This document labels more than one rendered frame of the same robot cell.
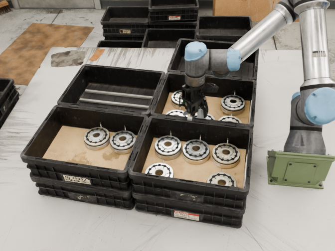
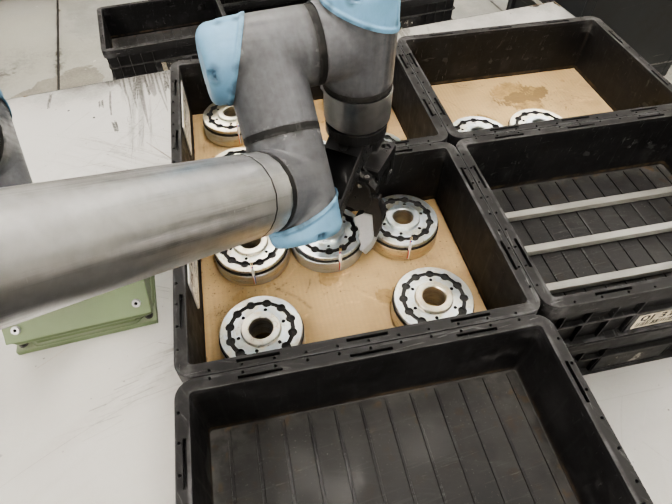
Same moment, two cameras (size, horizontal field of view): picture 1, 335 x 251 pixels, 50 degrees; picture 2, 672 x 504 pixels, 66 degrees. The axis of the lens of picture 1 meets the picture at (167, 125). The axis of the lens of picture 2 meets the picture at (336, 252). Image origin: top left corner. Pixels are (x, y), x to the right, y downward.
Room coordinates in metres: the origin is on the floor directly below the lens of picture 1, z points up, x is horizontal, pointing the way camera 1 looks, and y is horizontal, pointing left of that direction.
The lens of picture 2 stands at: (1.51, -0.35, 1.41)
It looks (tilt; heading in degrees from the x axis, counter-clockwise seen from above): 51 degrees down; 153
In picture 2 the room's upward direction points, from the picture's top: straight up
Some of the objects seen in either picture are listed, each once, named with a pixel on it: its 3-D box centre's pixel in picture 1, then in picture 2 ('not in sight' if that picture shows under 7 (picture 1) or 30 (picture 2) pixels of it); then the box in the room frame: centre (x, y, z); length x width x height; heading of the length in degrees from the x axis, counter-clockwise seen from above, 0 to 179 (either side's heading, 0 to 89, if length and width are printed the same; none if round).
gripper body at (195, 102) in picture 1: (193, 95); (357, 155); (1.08, -0.11, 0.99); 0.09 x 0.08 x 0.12; 128
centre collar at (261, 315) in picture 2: (233, 101); (261, 329); (1.18, -0.29, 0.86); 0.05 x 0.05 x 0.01
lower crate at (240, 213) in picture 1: (193, 179); not in sight; (0.85, -0.09, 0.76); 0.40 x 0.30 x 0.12; 75
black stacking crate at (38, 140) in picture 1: (89, 146); (523, 100); (0.95, 0.30, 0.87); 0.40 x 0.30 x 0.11; 75
